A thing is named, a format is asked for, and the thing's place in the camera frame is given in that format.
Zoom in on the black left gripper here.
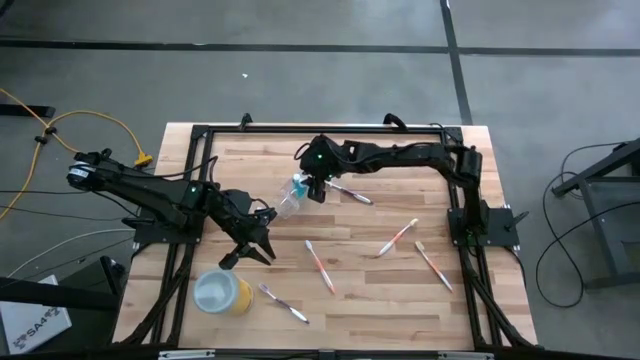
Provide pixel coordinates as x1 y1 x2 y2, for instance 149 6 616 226
218 188 279 271

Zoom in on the blue mouthwash bottle white cap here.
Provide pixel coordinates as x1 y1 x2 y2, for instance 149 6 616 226
291 172 310 201

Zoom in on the purple white toothbrush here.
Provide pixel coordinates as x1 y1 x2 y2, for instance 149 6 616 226
324 180 375 206
258 282 311 325

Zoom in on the clear acrylic organizer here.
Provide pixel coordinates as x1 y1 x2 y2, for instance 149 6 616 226
272 169 314 221

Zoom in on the yellow white wipes canister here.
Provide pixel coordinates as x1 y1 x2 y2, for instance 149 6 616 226
192 268 255 317

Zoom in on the black side desk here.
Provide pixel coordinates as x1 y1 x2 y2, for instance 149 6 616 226
0 254 129 314

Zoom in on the white printed box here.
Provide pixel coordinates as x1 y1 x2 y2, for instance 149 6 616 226
0 273 74 356

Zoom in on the black floor bar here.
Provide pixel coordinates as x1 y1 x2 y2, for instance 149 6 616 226
0 103 56 119

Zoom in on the black metal stand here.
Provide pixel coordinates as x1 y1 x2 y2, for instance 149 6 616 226
552 137 640 291

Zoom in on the black aluminium table frame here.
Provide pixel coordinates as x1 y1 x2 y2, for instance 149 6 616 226
112 124 539 351

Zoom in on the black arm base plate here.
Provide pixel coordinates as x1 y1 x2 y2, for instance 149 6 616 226
446 205 521 249
133 214 207 246

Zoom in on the silver aluminium bracket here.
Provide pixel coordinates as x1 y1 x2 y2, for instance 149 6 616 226
437 350 496 360
157 348 217 360

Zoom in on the yellow cable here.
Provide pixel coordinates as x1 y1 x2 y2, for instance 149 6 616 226
0 88 155 221

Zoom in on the white floor cable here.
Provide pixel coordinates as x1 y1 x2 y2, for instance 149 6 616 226
7 227 137 279

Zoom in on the black floor cable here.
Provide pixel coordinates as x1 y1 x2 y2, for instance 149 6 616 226
535 199 640 310

